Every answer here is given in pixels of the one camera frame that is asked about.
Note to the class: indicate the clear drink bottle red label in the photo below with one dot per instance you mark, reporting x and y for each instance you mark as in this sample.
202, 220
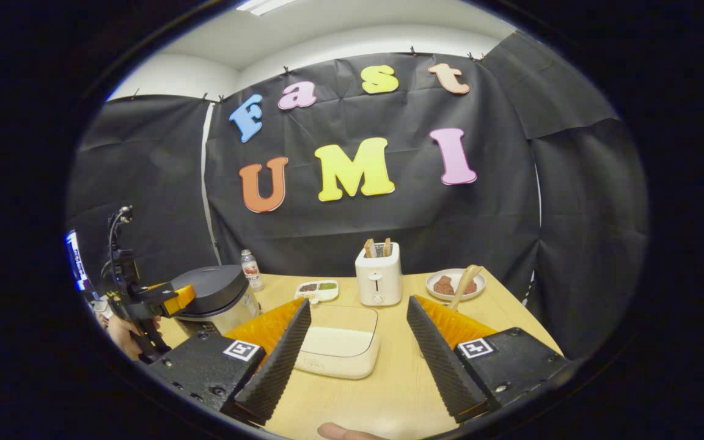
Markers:
252, 269

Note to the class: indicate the white round plate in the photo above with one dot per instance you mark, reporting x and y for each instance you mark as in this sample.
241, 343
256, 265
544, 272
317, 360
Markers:
480, 284

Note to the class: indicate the wooden spoon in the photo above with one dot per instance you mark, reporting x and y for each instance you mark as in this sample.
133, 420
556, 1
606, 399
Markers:
465, 284

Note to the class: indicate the computer monitor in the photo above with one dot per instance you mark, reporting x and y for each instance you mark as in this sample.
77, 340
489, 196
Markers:
77, 260

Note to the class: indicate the silver black rice cooker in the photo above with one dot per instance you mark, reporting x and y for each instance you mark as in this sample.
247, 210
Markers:
217, 293

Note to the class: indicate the clear plastic rice container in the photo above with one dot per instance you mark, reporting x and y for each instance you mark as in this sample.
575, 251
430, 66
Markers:
340, 368

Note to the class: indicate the large ceiling light panel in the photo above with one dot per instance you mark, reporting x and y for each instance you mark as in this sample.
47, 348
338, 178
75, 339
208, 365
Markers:
266, 5

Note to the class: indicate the toast slice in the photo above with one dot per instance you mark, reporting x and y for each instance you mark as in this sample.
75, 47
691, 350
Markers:
369, 247
387, 247

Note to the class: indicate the white toaster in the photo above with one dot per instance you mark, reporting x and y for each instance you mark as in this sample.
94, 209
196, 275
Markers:
379, 281

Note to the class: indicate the white divided bean dish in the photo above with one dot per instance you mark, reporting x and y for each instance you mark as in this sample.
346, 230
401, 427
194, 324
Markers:
317, 292

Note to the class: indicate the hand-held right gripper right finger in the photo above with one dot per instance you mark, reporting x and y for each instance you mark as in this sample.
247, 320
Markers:
437, 366

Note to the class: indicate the brown meat piece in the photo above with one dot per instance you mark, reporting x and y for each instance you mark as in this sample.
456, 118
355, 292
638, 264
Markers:
443, 286
472, 287

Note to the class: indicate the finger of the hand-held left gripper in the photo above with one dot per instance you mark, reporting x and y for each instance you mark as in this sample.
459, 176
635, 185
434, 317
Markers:
179, 298

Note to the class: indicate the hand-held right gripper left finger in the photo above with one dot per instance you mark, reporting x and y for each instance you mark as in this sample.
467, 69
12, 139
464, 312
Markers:
278, 366

